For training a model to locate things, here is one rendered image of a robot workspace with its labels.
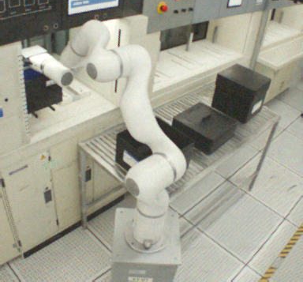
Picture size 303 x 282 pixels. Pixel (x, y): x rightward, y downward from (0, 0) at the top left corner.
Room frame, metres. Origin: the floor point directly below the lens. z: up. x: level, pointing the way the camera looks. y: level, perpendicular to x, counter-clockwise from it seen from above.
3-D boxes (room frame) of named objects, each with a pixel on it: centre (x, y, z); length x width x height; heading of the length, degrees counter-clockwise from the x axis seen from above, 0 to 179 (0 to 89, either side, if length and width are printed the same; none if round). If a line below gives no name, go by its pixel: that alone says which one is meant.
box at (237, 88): (1.98, -0.60, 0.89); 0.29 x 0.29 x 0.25; 53
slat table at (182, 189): (1.68, -0.29, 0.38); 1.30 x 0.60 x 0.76; 139
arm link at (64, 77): (1.27, 0.41, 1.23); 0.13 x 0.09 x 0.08; 49
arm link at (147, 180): (0.82, -0.03, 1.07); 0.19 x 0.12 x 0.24; 138
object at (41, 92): (1.43, 0.60, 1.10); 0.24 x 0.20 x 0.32; 139
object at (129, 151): (1.30, -0.05, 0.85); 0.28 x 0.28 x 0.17; 48
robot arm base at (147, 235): (0.85, -0.06, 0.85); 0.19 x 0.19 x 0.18
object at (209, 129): (1.63, -0.33, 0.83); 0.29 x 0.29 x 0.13; 52
